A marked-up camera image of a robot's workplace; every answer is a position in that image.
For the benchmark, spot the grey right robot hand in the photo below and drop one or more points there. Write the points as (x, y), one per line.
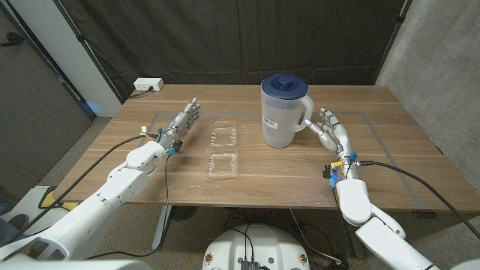
(339, 137)

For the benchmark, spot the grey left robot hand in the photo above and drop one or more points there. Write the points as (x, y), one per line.
(180, 123)

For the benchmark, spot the frosted pitcher with blue lid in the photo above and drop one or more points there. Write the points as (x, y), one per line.
(281, 120)

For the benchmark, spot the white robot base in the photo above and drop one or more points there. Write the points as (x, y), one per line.
(255, 243)

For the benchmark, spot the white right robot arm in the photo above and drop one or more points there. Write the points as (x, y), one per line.
(354, 202)

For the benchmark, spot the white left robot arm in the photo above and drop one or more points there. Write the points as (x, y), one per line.
(112, 191)

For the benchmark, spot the clear plastic clamshell container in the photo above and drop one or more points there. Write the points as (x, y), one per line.
(222, 165)
(223, 134)

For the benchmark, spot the grey tape outline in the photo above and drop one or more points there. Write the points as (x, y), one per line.
(375, 127)

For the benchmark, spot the white power strip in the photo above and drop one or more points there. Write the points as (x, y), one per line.
(148, 84)

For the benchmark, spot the black round ribbed floor object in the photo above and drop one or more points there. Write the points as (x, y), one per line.
(183, 213)

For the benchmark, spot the black backdrop curtain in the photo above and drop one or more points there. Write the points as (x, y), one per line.
(225, 37)

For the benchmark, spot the white table leg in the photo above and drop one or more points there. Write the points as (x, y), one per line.
(161, 228)

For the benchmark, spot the grey table leg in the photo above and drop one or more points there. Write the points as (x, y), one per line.
(355, 243)

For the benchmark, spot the backdrop stand pole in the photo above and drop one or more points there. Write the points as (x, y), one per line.
(90, 52)
(393, 33)

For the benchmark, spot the yellow and black floor item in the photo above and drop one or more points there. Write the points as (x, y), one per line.
(50, 198)

